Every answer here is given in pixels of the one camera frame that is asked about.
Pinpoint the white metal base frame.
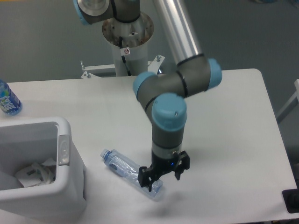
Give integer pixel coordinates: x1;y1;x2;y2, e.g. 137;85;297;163
80;55;165;79

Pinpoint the blue labelled water bottle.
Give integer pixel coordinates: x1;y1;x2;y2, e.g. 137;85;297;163
0;80;22;116

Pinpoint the white trash can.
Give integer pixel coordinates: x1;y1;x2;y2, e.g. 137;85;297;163
0;117;86;218

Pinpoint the black cable on pedestal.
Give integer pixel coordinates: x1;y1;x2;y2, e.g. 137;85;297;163
118;36;132;77

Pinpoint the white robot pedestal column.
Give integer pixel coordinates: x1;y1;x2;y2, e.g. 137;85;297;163
102;12;154;77

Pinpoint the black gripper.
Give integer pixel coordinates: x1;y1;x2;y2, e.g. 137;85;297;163
138;151;190;192

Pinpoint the black clamp at table edge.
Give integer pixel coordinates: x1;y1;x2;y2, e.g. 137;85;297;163
282;189;299;214

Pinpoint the clear plastic bottle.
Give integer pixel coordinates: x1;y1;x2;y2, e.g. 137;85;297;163
100;149;163;198

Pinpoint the white frame at right edge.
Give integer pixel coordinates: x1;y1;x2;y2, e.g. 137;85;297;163
276;79;299;124

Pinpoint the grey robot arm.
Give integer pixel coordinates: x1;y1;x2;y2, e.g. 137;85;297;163
73;0;222;191

